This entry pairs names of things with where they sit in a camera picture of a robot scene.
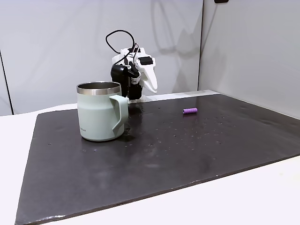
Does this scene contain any black rubber mat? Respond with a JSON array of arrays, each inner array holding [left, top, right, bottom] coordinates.
[[14, 90, 300, 225]]

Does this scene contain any black camera cable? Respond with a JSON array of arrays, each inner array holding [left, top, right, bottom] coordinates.
[[105, 29, 142, 69]]

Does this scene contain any black gripper-mounted camera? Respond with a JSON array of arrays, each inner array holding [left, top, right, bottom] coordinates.
[[111, 65, 129, 98]]

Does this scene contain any pale green steel mug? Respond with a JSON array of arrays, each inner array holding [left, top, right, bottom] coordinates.
[[76, 81, 130, 143]]

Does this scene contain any purple pen grip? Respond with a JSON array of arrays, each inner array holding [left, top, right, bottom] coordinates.
[[182, 107, 198, 116]]

